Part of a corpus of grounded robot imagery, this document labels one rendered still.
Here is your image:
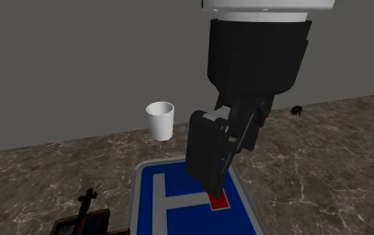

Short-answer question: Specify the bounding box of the white cup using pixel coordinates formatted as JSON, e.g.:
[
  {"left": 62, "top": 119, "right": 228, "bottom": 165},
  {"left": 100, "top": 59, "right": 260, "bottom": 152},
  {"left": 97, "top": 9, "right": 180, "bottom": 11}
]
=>
[{"left": 146, "top": 101, "right": 176, "bottom": 143}]

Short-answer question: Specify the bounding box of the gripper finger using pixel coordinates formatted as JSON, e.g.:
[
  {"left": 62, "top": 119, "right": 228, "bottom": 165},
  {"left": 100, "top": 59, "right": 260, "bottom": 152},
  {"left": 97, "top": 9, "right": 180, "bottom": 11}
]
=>
[
  {"left": 228, "top": 95, "right": 266, "bottom": 152},
  {"left": 184, "top": 109, "right": 237, "bottom": 200}
]

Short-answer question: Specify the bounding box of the blue tray with grey rim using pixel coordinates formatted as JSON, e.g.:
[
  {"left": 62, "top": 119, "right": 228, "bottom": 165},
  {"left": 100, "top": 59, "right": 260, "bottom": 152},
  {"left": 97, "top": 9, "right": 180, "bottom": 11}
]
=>
[{"left": 128, "top": 157, "right": 268, "bottom": 235}]

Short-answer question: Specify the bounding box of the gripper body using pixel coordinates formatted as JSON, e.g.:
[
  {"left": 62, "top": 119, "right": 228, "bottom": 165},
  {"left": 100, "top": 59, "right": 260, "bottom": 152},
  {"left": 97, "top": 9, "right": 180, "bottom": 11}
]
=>
[{"left": 207, "top": 19, "right": 313, "bottom": 128}]

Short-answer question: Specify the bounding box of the small black figure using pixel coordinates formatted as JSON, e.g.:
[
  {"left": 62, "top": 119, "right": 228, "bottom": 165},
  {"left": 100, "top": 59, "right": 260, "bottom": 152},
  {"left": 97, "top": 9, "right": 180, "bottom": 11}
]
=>
[{"left": 289, "top": 105, "right": 304, "bottom": 118}]

